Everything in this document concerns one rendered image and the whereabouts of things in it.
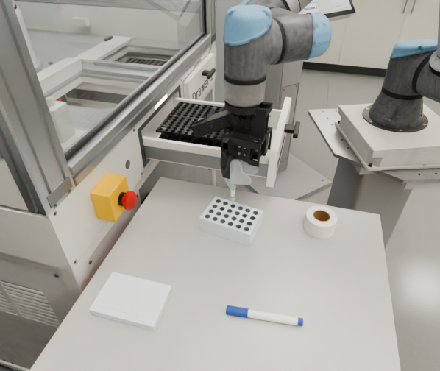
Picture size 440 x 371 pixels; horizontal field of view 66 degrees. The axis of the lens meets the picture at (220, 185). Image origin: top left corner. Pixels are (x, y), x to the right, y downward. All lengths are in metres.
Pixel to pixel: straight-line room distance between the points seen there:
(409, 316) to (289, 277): 1.07
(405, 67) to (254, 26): 0.61
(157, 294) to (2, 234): 0.31
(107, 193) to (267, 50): 0.39
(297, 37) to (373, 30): 3.27
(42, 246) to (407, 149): 0.92
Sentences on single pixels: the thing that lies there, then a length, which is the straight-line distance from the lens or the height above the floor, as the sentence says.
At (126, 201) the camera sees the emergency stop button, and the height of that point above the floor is 0.89.
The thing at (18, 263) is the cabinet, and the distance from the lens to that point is 0.86.
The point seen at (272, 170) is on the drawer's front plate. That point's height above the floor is 0.87.
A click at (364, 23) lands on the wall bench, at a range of 3.86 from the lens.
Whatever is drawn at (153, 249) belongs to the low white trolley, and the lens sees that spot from 0.77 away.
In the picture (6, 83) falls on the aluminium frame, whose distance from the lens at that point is 0.54.
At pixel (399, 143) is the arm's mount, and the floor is 0.83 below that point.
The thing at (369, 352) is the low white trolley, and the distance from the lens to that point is 0.68.
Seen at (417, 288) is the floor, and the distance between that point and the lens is 1.86.
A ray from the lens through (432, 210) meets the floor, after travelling 2.31.
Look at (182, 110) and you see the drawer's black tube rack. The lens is 1.00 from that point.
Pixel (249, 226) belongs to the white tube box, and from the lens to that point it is 0.76.
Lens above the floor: 1.34
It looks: 39 degrees down
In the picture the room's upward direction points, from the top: straight up
